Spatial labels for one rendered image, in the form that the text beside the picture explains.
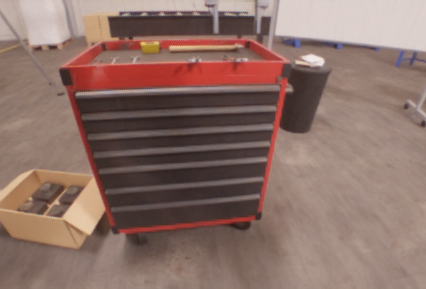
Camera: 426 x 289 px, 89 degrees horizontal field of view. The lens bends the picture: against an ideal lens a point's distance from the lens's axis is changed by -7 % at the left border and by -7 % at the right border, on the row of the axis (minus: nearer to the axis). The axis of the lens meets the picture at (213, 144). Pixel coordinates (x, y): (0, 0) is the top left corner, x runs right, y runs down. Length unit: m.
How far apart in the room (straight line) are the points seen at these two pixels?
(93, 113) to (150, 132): 0.19
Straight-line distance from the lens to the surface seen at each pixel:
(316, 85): 2.21
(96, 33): 6.95
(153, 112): 0.79
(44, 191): 1.62
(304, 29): 3.03
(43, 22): 7.29
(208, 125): 0.84
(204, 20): 3.81
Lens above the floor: 1.12
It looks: 33 degrees down
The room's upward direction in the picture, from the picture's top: 2 degrees clockwise
